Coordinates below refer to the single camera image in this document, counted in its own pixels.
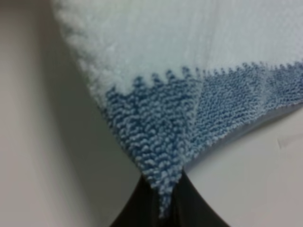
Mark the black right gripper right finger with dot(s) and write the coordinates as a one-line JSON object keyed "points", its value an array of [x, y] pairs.
{"points": [[189, 209]]}

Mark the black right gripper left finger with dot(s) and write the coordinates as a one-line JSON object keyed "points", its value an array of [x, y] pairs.
{"points": [[142, 208]]}

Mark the blue white striped towel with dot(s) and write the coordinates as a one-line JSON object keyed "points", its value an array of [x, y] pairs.
{"points": [[174, 78]]}

